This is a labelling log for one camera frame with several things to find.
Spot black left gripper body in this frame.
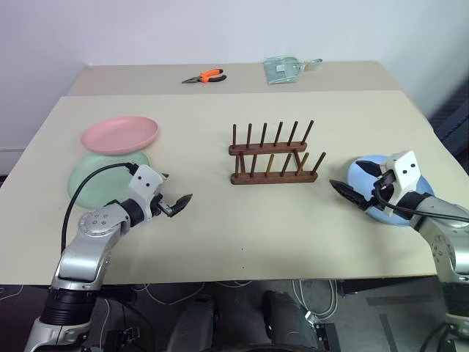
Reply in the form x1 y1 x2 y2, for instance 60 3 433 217
152 193 176 219

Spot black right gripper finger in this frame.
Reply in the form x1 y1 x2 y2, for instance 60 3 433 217
329 178 372 212
355 159 383 178

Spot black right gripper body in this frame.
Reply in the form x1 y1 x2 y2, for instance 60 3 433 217
361 170 399 213

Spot wooden dish rack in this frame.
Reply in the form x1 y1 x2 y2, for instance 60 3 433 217
228 119 328 186

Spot blue plate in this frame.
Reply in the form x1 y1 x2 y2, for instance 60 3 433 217
346 154 435 228

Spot green plate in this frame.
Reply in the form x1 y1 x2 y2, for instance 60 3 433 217
67 150 152 211

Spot pink plate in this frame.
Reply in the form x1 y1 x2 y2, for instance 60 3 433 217
81 116 160 157

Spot dark ribbed object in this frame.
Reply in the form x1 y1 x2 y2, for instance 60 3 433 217
427 77 469 155

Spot dark rounded shape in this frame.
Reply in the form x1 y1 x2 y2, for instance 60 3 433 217
261 289 320 352
166 294 218 352

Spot green item in plastic bag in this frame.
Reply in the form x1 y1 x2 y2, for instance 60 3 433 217
262 55 324 87

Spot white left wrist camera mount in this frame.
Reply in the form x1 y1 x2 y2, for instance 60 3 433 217
128 164 165 222

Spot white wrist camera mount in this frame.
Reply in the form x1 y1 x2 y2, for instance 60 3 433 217
128 164 165 222
379 150 422 215

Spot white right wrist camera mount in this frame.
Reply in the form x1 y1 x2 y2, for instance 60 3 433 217
379 150 422 215

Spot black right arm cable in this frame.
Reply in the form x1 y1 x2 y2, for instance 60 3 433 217
372 175 469 223

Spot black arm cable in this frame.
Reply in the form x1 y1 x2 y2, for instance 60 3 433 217
372 175 469 223
61 162 139 257

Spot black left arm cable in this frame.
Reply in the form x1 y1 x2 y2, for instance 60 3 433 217
61 162 139 257

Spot white cable under table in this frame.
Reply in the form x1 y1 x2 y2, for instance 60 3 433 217
292 279 339 318
132 281 207 307

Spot orange handled pliers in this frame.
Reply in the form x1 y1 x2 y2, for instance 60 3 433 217
181 67 227 86

